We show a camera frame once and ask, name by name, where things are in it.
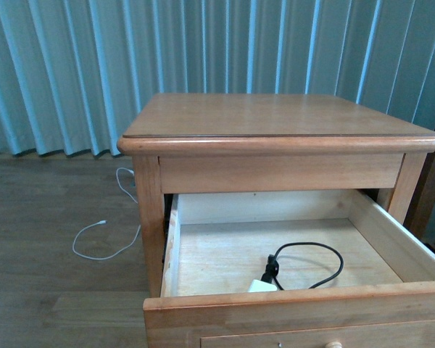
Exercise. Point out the white charger with black cable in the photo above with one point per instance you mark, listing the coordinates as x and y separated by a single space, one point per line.
269 281

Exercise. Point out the wooden drawer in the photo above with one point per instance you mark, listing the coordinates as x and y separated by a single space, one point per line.
218 243

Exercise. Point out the light wooden nightstand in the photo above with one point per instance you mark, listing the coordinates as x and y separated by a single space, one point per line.
212 143

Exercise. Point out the pale blue pleated curtain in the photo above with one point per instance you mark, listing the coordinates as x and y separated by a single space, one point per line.
74 74

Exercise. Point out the dark wooden side table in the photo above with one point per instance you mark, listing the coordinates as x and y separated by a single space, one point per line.
423 200

